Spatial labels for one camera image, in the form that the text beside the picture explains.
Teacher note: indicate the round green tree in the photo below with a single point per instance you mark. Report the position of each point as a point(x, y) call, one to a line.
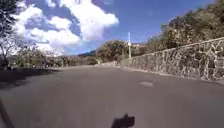
point(111, 50)

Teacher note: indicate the distant hill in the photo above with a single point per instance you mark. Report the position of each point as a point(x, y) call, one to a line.
point(87, 53)

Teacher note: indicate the row of trees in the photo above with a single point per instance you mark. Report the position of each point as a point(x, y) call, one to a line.
point(190, 30)

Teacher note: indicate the row of bushes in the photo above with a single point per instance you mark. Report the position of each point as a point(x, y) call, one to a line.
point(36, 58)

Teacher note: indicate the grey asphalt road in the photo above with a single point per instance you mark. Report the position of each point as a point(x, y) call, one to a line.
point(100, 96)

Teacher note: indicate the white pole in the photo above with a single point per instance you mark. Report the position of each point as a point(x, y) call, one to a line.
point(129, 46)

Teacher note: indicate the grey stone wall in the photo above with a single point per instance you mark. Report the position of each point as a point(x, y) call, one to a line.
point(190, 60)

